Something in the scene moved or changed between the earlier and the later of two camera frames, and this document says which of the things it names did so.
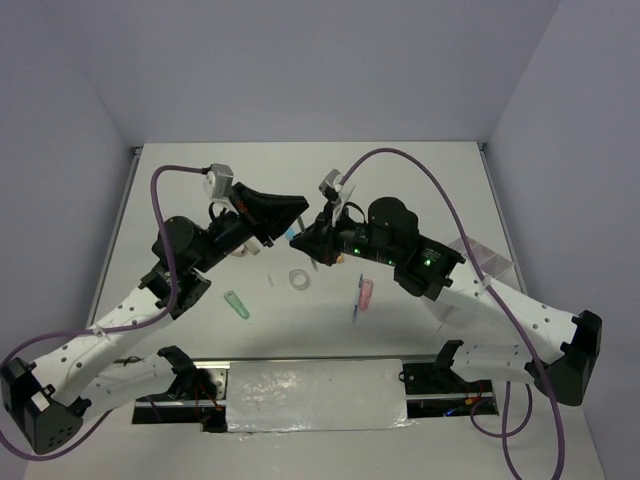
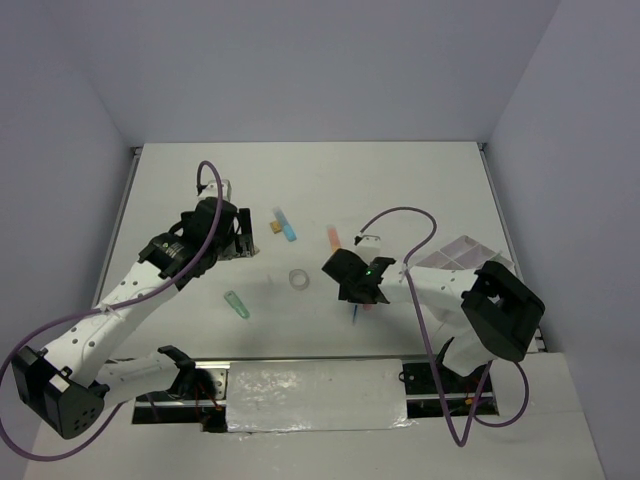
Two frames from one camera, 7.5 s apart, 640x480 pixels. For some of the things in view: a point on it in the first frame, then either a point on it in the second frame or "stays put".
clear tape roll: (299, 279) stays put
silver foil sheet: (320, 395) stays put
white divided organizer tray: (495, 266) stays put
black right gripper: (320, 240) -> (346, 293)
